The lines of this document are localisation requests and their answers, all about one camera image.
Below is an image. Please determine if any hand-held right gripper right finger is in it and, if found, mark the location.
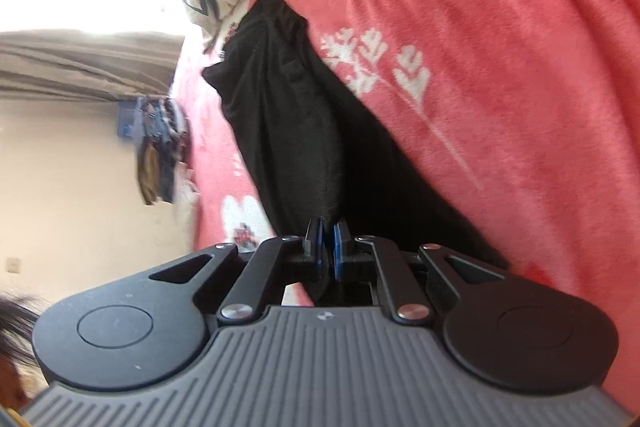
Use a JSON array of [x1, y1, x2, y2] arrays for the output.
[[329, 218, 507, 325]]

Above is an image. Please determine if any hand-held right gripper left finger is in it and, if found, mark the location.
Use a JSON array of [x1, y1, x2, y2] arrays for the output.
[[149, 217, 327, 325]]

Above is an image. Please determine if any stack of folded clothes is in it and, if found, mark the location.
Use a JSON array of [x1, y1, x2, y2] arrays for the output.
[[134, 94, 194, 206]]

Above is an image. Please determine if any blue box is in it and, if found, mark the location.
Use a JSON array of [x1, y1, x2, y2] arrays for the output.
[[116, 99, 147, 140]]

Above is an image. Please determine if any red floral blanket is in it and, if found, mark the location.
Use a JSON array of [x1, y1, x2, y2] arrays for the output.
[[169, 0, 640, 409]]

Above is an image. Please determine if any beige garment with black trim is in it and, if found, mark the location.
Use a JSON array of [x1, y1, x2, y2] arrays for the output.
[[179, 0, 242, 54]]

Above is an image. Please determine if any beige curtain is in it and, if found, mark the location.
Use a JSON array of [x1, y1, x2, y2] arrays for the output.
[[0, 29, 187, 104]]

